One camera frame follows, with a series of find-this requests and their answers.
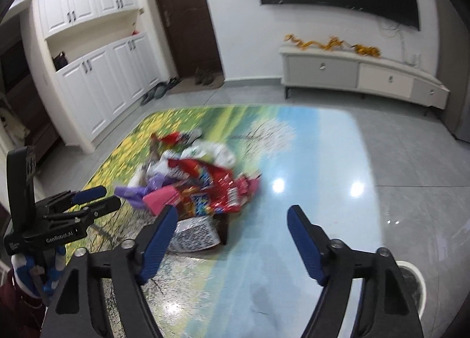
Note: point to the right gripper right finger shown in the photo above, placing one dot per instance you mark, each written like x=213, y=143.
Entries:
x=385, y=308

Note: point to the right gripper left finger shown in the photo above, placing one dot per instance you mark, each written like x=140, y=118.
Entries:
x=78, y=308

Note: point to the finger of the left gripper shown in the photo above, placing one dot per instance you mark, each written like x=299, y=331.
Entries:
x=88, y=195
x=104, y=207

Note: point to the purple plastic wrapper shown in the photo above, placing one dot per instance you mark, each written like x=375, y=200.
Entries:
x=134, y=192

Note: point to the pink snack wrapper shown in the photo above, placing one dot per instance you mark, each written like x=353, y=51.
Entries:
x=157, y=200

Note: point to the red wrapper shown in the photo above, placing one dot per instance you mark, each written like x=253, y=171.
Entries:
x=170, y=140

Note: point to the white printed snack bag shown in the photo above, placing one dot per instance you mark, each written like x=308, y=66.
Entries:
x=194, y=234

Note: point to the white plastic bag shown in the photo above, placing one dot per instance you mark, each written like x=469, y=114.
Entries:
x=215, y=153

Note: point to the red candy wrapper bag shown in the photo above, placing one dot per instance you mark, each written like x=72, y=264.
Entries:
x=210, y=190

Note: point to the white round trash bin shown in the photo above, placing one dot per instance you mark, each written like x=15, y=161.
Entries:
x=414, y=280

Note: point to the blue white gloved left hand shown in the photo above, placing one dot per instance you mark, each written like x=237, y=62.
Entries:
x=36, y=281

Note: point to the white lower shoe cabinets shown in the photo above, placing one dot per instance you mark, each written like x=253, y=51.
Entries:
x=100, y=86

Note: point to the grey slippers by cabinet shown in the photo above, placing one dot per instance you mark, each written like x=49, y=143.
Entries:
x=159, y=90

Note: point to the brown door mat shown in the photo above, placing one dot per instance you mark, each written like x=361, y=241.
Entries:
x=188, y=85

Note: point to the dark shoes by door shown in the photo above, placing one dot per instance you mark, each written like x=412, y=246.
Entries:
x=203, y=77

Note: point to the dark brown entrance door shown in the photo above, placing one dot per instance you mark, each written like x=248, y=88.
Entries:
x=190, y=35

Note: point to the white grey TV cabinet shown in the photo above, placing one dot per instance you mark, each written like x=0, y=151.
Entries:
x=346, y=71

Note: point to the golden dragon ornament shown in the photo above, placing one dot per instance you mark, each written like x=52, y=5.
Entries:
x=333, y=44

